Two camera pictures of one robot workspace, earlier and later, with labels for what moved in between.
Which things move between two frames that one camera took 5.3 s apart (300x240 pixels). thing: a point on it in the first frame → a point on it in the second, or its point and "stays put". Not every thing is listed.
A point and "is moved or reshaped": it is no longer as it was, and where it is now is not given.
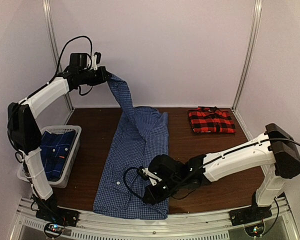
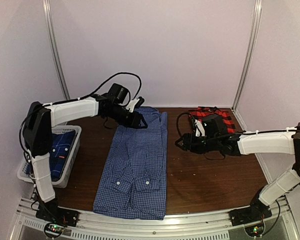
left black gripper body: x=92 y=79 → x=123 y=120
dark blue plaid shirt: x=54 y=148 stays put
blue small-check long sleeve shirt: x=139 y=136 is moved or reshaped
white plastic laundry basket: x=58 y=144 stays put
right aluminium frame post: x=255 y=27 stays put
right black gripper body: x=172 y=186 → x=211 y=144
